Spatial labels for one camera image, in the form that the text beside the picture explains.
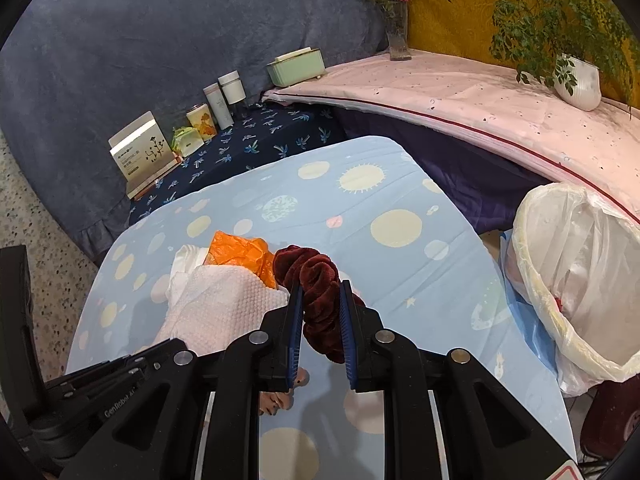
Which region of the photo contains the dark red velvet scrunchie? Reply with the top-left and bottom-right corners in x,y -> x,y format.
272,245 -> 366,365

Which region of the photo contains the white waffle towel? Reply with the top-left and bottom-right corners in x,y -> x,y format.
150,264 -> 292,357

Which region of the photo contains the dark blue printed cloth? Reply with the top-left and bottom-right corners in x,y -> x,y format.
127,100 -> 347,229

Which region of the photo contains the pink table cover cloth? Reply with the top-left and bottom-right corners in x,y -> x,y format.
262,49 -> 640,224

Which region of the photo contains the purple cloth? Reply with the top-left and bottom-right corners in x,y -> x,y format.
335,107 -> 567,234

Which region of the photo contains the white card box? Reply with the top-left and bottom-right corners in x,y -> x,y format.
108,111 -> 182,200

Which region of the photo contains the blue-grey curtain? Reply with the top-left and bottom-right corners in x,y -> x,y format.
0,0 -> 407,262

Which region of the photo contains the wide white jar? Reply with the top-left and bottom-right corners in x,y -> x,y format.
217,71 -> 247,111

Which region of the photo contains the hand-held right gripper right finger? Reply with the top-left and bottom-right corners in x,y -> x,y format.
340,280 -> 583,480

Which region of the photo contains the green plant in white pot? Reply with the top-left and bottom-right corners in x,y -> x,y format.
440,0 -> 637,112

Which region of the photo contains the blue planet print tablecloth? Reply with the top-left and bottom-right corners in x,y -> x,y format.
65,135 -> 579,480

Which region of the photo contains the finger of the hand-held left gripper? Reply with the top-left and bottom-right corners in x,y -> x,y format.
105,337 -> 187,362
44,354 -> 168,392

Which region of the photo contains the glass vase with pink flowers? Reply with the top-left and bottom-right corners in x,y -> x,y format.
356,0 -> 419,61

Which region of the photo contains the tall white bottle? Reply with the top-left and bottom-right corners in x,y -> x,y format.
202,82 -> 234,130

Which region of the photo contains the orange plastic wrapper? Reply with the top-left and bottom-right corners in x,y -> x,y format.
206,230 -> 282,292

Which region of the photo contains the green tissue box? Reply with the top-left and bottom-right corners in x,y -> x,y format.
265,46 -> 325,87

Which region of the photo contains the trash bin with white bag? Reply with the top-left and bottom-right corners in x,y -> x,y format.
505,182 -> 640,397

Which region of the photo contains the yellow printed tin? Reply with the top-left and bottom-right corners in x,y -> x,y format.
186,103 -> 219,141

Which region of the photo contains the yellow curtain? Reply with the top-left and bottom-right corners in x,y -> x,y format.
397,0 -> 640,107

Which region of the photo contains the green packet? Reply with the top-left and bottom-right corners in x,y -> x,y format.
171,126 -> 205,158

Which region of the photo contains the beige hair tie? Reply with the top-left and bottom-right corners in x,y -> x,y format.
257,367 -> 309,416

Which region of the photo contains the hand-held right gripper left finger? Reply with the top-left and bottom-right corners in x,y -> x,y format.
60,280 -> 306,480

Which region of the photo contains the dark red round stool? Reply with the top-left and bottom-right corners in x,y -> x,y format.
580,380 -> 640,462

